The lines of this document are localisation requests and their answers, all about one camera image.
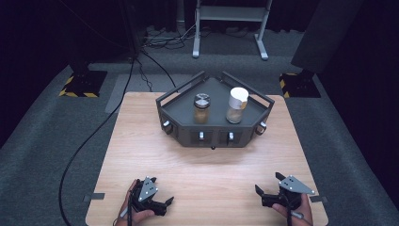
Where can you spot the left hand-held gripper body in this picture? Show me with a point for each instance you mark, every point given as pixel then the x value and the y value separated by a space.
pixel 146 190

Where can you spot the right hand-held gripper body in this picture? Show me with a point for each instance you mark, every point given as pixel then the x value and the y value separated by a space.
pixel 295 185

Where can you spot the dark grey corner shelf rack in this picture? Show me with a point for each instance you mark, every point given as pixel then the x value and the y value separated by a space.
pixel 182 109

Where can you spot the silver-lid glass spice jar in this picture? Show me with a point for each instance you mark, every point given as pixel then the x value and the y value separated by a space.
pixel 201 108

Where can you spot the white-lid spice jar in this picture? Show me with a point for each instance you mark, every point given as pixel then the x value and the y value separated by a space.
pixel 237 100

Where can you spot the person's left hand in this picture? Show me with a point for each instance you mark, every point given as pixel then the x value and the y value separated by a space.
pixel 124 208

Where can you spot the person's right hand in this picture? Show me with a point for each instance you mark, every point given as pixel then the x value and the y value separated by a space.
pixel 304 215

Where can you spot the grey tape piece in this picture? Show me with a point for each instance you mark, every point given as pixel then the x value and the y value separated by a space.
pixel 320 199
pixel 94 196

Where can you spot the black base with hazard stripes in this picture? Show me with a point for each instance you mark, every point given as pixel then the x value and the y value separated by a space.
pixel 301 86
pixel 87 83

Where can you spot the dark grey panel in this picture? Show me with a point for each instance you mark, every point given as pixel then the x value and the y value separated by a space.
pixel 326 34

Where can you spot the grey metal stand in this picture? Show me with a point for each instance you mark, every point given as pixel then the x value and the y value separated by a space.
pixel 230 13

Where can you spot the black stand post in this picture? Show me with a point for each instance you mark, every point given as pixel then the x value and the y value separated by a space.
pixel 133 31

